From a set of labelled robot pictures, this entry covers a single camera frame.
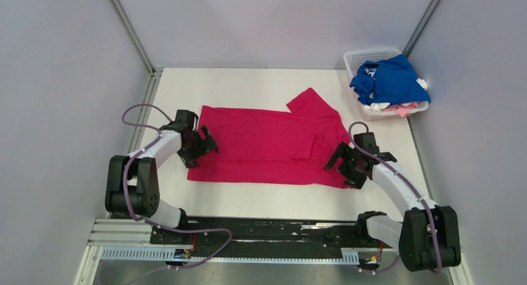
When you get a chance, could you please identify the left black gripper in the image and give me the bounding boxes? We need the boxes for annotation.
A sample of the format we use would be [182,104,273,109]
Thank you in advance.
[176,125,218,168]

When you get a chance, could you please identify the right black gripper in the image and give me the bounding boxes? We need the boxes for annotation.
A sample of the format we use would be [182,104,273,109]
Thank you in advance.
[323,142,366,189]

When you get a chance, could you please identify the magenta t shirt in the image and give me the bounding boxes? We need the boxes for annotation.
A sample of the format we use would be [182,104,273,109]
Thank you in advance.
[187,88,350,189]

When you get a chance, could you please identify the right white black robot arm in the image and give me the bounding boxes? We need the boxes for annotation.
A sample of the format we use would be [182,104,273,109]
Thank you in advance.
[325,132,462,273]

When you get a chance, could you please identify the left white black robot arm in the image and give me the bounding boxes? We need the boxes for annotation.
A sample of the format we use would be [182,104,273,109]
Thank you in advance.
[104,109,219,243]

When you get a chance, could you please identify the pink garment in basket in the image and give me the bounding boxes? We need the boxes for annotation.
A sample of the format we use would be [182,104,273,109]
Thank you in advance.
[382,102,418,117]

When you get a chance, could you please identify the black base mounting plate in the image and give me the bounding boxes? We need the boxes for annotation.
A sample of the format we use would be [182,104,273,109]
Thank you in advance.
[149,216,389,258]

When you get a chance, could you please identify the blue t shirt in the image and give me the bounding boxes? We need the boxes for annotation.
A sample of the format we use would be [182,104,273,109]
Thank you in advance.
[349,54,431,106]

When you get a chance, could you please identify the white plastic laundry basket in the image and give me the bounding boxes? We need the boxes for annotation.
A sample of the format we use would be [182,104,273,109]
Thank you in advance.
[343,48,429,121]

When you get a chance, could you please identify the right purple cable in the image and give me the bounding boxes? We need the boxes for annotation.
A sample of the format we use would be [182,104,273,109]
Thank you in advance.
[348,120,444,275]

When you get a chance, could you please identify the purple cable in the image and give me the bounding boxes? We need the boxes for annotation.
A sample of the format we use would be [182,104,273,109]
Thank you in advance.
[95,104,234,285]
[348,120,444,275]

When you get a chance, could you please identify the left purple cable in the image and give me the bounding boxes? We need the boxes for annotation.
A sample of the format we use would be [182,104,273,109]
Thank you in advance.
[95,104,234,285]

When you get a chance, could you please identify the aluminium frame rail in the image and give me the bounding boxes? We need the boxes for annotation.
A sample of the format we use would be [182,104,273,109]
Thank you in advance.
[88,219,463,253]

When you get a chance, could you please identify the white slotted cable duct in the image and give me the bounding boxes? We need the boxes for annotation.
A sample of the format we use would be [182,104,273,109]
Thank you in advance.
[100,247,360,265]

